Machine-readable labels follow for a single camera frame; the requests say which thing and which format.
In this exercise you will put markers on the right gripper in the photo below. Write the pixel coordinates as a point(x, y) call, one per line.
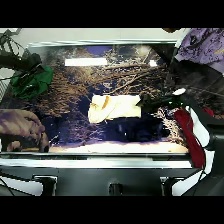
point(146, 100)

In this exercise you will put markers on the cream garment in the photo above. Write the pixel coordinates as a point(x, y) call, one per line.
point(113, 108)

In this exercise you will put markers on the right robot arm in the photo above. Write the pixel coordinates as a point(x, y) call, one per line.
point(216, 140)

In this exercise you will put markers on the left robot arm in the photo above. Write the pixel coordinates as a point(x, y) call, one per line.
point(16, 61)

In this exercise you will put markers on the red garment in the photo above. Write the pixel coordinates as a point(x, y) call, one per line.
point(190, 133)

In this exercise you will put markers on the purple printed garment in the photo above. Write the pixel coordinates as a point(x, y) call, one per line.
point(203, 46)

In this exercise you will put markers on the green garment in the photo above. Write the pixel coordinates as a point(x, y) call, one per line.
point(33, 85)

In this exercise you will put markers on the silver frame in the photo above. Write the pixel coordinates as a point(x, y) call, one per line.
point(100, 163)

